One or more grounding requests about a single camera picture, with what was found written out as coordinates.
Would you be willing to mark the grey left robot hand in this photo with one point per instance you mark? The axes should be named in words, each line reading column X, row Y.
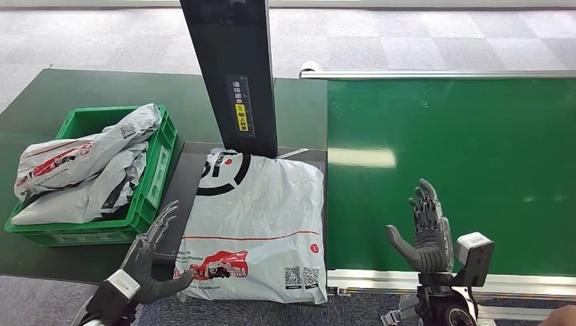
column 144, row 267

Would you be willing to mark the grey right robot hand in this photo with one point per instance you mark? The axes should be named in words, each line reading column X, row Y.
column 429, row 252

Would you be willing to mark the white mailer bag black logo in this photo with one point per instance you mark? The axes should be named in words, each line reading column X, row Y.
column 256, row 211

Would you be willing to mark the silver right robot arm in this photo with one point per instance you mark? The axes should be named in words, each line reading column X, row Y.
column 443, row 306

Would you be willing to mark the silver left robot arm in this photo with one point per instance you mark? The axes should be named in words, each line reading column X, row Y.
column 90, row 321

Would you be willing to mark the aluminium conveyor crossbar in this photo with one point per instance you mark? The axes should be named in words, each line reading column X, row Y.
column 513, row 312

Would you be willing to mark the green conveyor belt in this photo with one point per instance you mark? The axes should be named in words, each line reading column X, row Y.
column 427, row 126

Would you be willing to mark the green plastic crate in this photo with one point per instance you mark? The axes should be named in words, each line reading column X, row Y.
column 150, row 189

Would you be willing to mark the plain grey mailer bag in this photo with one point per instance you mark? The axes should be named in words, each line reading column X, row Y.
column 76, row 202

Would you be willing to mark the white mailer bag red print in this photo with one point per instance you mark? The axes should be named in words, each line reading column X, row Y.
column 81, row 157

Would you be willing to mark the person's hand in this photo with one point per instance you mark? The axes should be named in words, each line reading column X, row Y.
column 560, row 317

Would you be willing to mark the yellow black column label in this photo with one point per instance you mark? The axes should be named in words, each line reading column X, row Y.
column 241, row 118

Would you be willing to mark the dark green table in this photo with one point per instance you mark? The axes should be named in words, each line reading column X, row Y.
column 90, row 87

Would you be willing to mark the black scanner column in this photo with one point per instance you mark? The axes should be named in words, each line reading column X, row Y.
column 225, row 54

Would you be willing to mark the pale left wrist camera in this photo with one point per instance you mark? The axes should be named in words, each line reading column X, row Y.
column 117, row 288

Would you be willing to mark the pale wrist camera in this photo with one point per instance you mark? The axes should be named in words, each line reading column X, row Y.
column 117, row 288
column 474, row 252

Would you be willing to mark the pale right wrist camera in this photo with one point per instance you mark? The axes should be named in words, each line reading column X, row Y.
column 474, row 252

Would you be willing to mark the grey conveyor leg bracket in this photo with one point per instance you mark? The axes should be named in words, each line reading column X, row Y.
column 402, row 312

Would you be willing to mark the wide aluminium conveyor rail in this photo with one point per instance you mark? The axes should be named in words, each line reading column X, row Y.
column 369, row 281

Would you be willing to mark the black scanner base plate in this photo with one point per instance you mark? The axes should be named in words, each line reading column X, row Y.
column 180, row 202

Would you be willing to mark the thin aluminium conveyor rail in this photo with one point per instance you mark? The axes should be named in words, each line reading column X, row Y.
column 427, row 73

